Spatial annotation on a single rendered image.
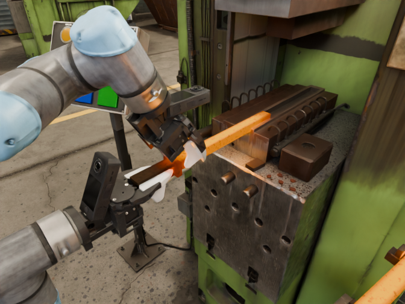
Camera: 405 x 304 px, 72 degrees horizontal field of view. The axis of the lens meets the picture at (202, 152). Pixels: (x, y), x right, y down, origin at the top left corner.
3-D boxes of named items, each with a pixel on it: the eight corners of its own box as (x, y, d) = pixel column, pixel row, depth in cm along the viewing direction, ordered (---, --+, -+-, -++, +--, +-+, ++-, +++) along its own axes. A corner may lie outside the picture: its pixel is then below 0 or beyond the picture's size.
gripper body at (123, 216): (126, 202, 59) (70, 234, 52) (120, 171, 54) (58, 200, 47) (147, 222, 55) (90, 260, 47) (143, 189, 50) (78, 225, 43)
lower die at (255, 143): (265, 163, 75) (269, 136, 70) (211, 136, 86) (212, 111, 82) (332, 114, 99) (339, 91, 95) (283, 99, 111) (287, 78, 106)
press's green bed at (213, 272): (258, 364, 114) (275, 303, 88) (195, 299, 136) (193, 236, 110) (319, 275, 146) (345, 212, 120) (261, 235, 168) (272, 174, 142)
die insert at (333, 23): (291, 40, 66) (296, 12, 63) (265, 35, 71) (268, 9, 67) (342, 25, 84) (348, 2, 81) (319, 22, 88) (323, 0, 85)
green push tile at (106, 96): (115, 108, 89) (119, 84, 88) (96, 104, 91) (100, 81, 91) (119, 108, 91) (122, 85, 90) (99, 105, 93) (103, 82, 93)
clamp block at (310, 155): (307, 184, 67) (313, 162, 64) (276, 169, 72) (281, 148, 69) (328, 163, 75) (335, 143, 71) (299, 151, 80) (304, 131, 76)
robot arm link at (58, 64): (-21, 82, 36) (49, 51, 33) (28, 58, 45) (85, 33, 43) (21, 132, 40) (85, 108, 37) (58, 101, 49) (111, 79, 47)
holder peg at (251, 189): (248, 202, 70) (249, 194, 69) (240, 197, 72) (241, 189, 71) (258, 194, 73) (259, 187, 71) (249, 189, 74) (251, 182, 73)
